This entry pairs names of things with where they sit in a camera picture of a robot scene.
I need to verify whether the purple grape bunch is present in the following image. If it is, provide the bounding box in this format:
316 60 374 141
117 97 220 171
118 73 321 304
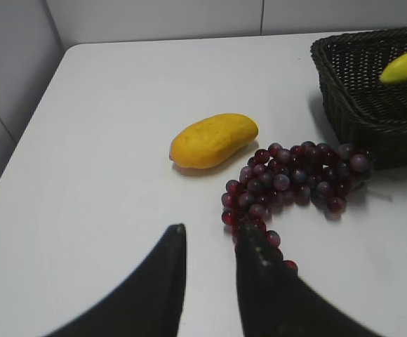
220 140 382 273

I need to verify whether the dark woven basket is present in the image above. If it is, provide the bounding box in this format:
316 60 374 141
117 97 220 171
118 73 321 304
310 27 407 169

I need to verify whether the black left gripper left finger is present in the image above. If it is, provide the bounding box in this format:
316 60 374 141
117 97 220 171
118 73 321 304
49 224 187 336

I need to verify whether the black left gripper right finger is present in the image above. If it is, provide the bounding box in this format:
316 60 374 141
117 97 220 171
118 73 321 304
236 225 376 336

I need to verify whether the yellow mango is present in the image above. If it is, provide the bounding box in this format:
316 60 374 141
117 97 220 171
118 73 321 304
169 113 258 169

